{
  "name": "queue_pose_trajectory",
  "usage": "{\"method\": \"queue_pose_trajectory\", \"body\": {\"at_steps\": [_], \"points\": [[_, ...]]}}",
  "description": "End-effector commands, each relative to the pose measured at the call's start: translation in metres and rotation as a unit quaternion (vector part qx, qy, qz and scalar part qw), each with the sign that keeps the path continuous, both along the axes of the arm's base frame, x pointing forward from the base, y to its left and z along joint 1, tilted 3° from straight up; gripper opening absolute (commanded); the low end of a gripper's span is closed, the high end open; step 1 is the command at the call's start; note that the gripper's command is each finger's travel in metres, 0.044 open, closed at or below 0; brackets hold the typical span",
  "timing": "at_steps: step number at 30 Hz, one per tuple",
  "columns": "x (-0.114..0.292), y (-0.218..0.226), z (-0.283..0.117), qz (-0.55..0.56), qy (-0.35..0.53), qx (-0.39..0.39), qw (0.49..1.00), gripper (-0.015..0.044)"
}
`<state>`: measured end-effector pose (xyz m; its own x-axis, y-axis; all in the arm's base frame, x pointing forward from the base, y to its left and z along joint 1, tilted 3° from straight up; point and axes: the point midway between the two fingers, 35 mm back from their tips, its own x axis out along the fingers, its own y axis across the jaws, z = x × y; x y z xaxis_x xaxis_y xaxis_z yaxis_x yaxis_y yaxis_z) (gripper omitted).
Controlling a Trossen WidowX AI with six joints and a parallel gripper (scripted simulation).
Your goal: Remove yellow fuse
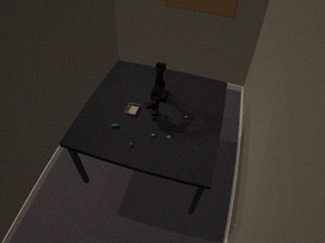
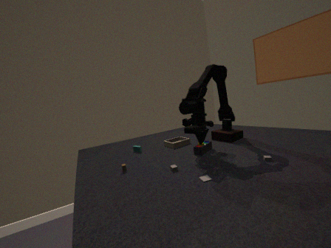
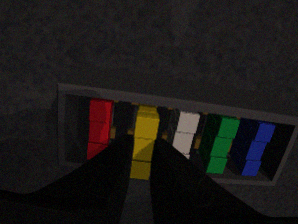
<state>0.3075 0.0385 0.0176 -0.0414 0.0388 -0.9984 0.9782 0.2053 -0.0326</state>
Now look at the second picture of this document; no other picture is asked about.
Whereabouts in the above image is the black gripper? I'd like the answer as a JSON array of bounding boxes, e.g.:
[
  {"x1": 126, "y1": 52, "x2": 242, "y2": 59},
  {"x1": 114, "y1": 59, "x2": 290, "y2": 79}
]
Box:
[{"x1": 184, "y1": 111, "x2": 214, "y2": 145}]

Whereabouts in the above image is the small teal block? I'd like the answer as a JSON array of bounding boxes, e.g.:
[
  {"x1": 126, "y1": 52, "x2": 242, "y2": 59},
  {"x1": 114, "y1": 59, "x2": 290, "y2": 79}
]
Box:
[{"x1": 133, "y1": 146, "x2": 142, "y2": 153}]

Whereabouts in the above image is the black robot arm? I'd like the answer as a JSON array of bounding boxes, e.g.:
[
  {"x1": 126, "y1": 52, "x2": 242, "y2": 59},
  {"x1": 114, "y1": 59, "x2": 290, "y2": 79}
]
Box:
[{"x1": 179, "y1": 64, "x2": 235, "y2": 131}]

